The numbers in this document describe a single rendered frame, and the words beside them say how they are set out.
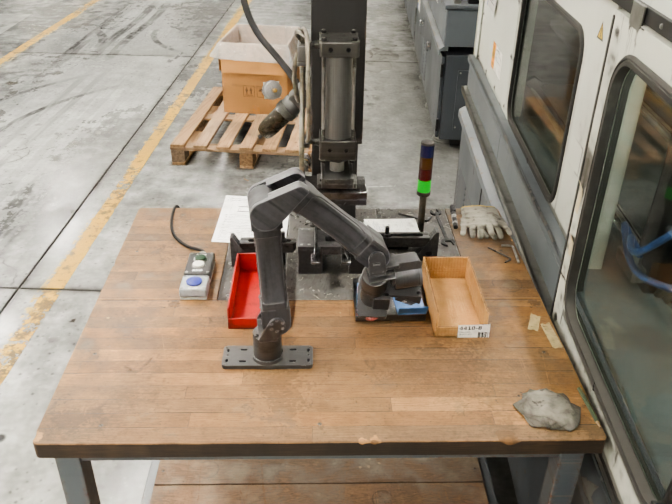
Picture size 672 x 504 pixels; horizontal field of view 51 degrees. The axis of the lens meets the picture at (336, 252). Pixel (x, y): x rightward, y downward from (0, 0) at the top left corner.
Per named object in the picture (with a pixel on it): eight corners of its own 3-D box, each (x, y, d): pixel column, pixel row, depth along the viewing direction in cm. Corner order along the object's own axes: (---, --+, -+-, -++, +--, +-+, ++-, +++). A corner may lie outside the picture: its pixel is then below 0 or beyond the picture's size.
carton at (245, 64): (235, 85, 563) (231, 20, 538) (310, 89, 558) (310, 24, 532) (213, 114, 506) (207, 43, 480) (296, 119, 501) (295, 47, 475)
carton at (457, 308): (434, 340, 166) (437, 313, 162) (420, 281, 188) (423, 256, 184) (488, 340, 167) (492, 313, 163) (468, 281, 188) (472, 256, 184)
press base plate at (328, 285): (218, 309, 179) (217, 299, 178) (236, 216, 222) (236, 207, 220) (473, 309, 181) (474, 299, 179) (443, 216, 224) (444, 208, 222)
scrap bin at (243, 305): (228, 329, 167) (226, 308, 164) (238, 271, 189) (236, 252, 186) (279, 328, 168) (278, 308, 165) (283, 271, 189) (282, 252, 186)
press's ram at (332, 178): (295, 217, 178) (293, 103, 163) (297, 174, 201) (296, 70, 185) (366, 217, 179) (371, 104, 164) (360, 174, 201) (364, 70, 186)
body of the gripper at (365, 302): (386, 279, 163) (389, 264, 157) (386, 320, 158) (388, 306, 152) (358, 278, 163) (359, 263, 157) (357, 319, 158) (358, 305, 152)
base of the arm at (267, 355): (222, 320, 157) (218, 340, 151) (312, 320, 157) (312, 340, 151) (224, 349, 161) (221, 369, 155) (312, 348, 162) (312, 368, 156)
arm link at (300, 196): (388, 236, 152) (280, 154, 138) (398, 258, 145) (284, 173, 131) (349, 275, 156) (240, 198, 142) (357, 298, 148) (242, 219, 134)
